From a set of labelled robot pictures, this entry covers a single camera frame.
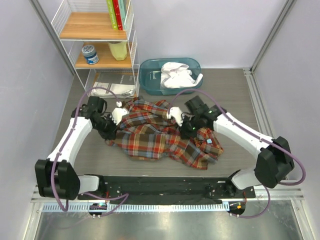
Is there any white long sleeve shirt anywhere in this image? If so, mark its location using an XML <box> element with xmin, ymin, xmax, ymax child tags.
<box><xmin>160</xmin><ymin>62</ymin><xmax>203</xmax><ymax>89</ymax></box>

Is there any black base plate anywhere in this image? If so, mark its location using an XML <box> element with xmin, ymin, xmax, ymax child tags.
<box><xmin>93</xmin><ymin>176</ymin><xmax>256</xmax><ymax>205</ymax></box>

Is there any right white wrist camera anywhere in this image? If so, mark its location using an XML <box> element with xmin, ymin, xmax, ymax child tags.
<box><xmin>166</xmin><ymin>106</ymin><xmax>184</xmax><ymax>127</ymax></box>

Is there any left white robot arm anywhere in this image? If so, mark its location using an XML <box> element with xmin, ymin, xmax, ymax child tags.
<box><xmin>34</xmin><ymin>96</ymin><xmax>128</xmax><ymax>200</ymax></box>

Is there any yellow plastic container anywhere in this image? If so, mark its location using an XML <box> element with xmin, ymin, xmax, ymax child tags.
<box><xmin>108</xmin><ymin>41</ymin><xmax>128</xmax><ymax>61</ymax></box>

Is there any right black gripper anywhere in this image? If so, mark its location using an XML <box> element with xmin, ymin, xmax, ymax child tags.
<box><xmin>175</xmin><ymin>114</ymin><xmax>202</xmax><ymax>140</ymax></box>

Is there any plaid flannel long sleeve shirt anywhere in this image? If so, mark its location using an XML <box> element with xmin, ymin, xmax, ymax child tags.
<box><xmin>105</xmin><ymin>97</ymin><xmax>224</xmax><ymax>170</ymax></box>

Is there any white slotted cable duct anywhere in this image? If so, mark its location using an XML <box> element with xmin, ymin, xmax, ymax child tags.
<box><xmin>42</xmin><ymin>202</ymin><xmax>230</xmax><ymax>213</ymax></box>

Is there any white wire wooden shelf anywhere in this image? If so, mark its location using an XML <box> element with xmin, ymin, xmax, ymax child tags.
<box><xmin>51</xmin><ymin>0</ymin><xmax>140</xmax><ymax>98</ymax></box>

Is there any teal plastic basin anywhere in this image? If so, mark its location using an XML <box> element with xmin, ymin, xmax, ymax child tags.
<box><xmin>139</xmin><ymin>57</ymin><xmax>203</xmax><ymax>96</ymax></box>

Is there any teal book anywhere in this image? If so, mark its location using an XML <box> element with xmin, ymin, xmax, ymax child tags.
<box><xmin>118</xmin><ymin>0</ymin><xmax>127</xmax><ymax>26</ymax></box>

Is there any blue white jar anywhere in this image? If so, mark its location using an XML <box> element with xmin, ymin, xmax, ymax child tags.
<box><xmin>81</xmin><ymin>45</ymin><xmax>99</xmax><ymax>65</ymax></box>

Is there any grey white booklet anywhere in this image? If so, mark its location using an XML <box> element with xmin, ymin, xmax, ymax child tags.
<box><xmin>90</xmin><ymin>72</ymin><xmax>135</xmax><ymax>98</ymax></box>

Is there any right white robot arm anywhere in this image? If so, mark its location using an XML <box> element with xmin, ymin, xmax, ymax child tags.
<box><xmin>173</xmin><ymin>96</ymin><xmax>295</xmax><ymax>198</ymax></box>

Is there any red book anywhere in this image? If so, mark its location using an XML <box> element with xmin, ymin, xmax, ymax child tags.
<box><xmin>112</xmin><ymin>0</ymin><xmax>123</xmax><ymax>31</ymax></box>

